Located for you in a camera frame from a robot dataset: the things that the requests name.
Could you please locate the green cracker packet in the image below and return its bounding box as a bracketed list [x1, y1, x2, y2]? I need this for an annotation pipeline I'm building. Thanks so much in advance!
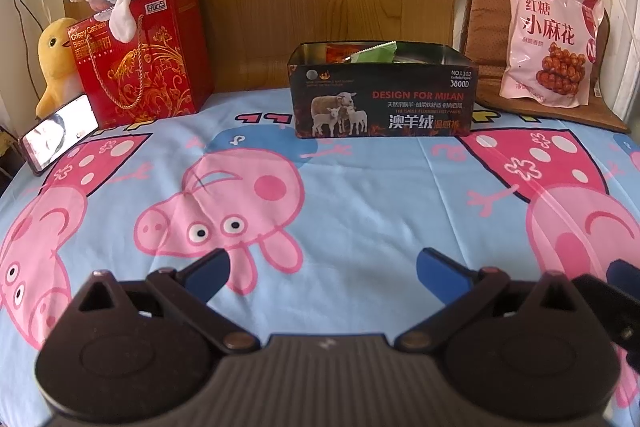
[348, 41, 397, 64]

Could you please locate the red orange snack bag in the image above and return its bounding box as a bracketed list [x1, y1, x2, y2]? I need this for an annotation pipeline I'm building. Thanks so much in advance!
[326, 42, 368, 64]

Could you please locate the peppa pig bed sheet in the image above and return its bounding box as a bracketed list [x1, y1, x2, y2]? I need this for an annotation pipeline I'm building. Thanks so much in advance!
[1, 90, 639, 426]

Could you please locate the smartphone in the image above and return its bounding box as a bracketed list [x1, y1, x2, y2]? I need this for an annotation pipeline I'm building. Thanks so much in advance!
[18, 94, 99, 176]

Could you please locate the black sheep print box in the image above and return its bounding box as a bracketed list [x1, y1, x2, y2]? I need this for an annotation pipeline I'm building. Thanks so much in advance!
[288, 41, 478, 139]

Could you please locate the red gift box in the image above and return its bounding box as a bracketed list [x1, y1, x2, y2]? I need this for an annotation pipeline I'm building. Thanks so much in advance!
[68, 0, 215, 129]

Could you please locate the pink snack bag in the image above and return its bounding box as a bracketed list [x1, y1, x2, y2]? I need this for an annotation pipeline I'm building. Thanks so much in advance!
[500, 0, 604, 108]

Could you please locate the yellow duck plush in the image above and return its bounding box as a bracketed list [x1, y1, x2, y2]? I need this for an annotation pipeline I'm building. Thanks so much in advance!
[35, 17, 82, 119]

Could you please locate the brown chair cushion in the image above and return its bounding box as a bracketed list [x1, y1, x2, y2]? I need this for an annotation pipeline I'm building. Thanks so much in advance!
[460, 0, 628, 132]

